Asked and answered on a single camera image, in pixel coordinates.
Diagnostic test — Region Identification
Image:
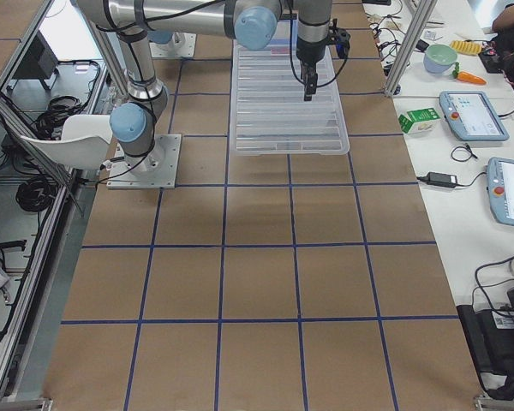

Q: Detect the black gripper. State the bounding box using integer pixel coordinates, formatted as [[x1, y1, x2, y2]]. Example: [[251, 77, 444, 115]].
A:
[[296, 36, 327, 101]]

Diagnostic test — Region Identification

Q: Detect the clear plastic box lid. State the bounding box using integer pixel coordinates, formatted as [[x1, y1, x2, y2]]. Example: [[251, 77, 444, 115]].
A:
[[230, 40, 350, 156]]

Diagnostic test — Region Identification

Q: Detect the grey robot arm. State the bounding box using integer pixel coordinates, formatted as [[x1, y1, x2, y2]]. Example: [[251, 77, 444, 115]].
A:
[[147, 31, 186, 51], [77, 1, 332, 103]]

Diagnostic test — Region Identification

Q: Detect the green white milk carton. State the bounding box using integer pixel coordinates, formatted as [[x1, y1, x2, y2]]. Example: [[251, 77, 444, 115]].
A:
[[398, 108, 440, 134]]

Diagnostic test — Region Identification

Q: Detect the green and blue bowl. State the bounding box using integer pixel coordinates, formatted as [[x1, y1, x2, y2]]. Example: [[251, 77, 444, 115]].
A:
[[423, 45, 458, 74]]

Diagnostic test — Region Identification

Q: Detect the toy carrot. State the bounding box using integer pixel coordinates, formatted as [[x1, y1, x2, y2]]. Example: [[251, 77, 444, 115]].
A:
[[452, 63, 487, 86]]

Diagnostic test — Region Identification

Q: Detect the black power adapter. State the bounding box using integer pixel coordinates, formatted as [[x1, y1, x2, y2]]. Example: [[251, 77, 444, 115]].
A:
[[417, 171, 458, 188]]

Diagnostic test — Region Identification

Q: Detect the yellow toy corn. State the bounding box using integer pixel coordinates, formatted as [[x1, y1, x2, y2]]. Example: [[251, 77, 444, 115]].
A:
[[450, 40, 483, 56]]

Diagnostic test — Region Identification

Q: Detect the upper teach pendant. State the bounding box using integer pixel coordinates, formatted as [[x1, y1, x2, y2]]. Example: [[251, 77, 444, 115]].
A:
[[439, 91, 510, 141]]

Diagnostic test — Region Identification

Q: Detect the teach pendant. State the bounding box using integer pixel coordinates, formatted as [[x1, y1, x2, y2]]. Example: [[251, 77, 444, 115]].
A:
[[487, 158, 514, 226], [439, 91, 510, 141]]

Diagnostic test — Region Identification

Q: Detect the lower teach pendant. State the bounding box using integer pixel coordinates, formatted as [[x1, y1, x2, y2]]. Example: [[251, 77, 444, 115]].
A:
[[487, 158, 514, 226]]

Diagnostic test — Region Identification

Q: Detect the white plastic chair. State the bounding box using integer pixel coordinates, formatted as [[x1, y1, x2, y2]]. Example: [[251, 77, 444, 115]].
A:
[[21, 115, 112, 170]]

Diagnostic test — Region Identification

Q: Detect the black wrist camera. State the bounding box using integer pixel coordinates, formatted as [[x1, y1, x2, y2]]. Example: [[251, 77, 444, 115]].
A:
[[327, 25, 350, 60]]

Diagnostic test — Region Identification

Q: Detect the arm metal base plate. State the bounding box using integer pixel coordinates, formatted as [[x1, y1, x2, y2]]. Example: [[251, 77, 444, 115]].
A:
[[150, 33, 196, 59], [105, 134, 182, 189]]

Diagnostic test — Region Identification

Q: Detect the aluminium frame post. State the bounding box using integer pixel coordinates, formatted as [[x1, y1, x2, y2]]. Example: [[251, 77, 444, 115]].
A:
[[384, 0, 437, 98]]

